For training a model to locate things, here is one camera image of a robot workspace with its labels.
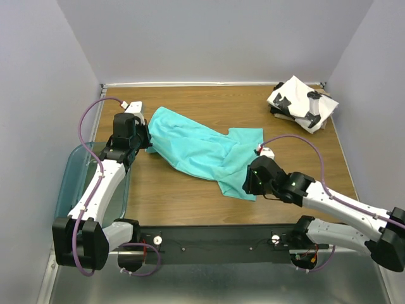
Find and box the teal t-shirt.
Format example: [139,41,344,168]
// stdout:
[147,107,263,201]

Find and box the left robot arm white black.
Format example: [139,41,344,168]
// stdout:
[52,113,151,277]

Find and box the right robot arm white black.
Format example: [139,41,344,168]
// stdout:
[242,156,404,272]

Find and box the clear blue plastic bin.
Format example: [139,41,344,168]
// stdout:
[54,145,131,227]

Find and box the white black folded t-shirt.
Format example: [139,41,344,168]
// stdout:
[267,76,339,134]

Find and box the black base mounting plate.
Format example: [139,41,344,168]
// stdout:
[104,224,330,273]

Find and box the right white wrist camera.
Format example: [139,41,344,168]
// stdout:
[256,146,275,160]

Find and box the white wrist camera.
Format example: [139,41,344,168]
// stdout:
[125,101,144,118]
[256,146,275,160]

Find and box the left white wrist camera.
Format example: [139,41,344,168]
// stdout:
[125,101,144,118]

